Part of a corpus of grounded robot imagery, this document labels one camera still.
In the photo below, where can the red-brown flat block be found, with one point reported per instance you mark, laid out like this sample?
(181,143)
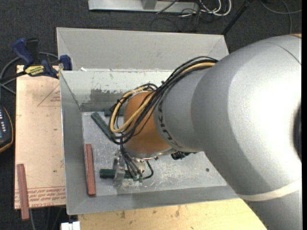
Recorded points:
(90,170)
(23,192)

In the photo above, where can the grey metal bin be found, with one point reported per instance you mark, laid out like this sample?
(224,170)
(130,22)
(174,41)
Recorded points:
(108,51)

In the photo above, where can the black cylinder on white bracket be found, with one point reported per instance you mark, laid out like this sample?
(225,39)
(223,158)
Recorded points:
(179,155)

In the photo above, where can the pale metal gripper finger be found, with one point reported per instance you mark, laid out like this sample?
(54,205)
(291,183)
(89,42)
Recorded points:
(116,164)
(118,178)

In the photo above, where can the brown cardboard board, red print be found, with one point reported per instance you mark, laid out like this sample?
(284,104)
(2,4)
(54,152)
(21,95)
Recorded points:
(38,133)

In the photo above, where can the dark green block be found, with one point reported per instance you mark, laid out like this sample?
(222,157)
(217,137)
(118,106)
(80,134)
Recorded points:
(102,126)
(106,173)

